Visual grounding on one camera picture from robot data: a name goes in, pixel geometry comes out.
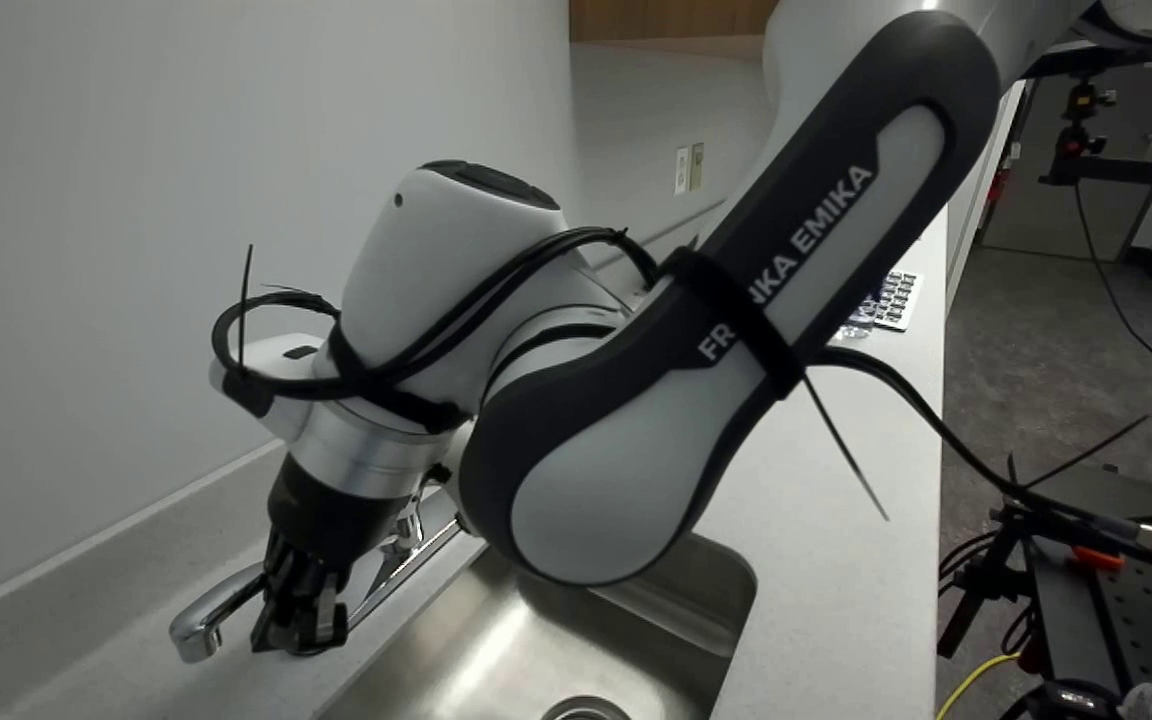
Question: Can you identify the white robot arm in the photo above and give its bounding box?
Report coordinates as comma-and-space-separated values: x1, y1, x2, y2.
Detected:
210, 0, 1152, 658

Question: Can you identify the chrome faucet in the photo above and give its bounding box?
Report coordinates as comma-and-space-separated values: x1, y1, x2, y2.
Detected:
169, 485, 458, 663

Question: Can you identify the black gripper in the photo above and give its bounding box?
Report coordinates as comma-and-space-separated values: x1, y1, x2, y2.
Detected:
253, 459, 395, 658

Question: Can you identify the stainless steel sink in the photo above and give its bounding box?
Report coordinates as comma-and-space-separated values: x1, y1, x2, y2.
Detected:
316, 535, 754, 720

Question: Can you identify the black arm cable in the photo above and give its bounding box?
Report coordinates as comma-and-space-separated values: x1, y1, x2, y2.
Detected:
207, 223, 1152, 551

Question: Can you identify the yellow cable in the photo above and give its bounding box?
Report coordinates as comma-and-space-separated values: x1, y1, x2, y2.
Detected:
932, 650, 1025, 720

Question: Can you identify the black camera on stand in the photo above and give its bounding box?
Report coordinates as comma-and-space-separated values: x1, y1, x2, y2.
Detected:
1033, 44, 1152, 190

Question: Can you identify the wall power outlet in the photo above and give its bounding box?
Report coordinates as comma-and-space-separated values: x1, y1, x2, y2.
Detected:
671, 139, 705, 197

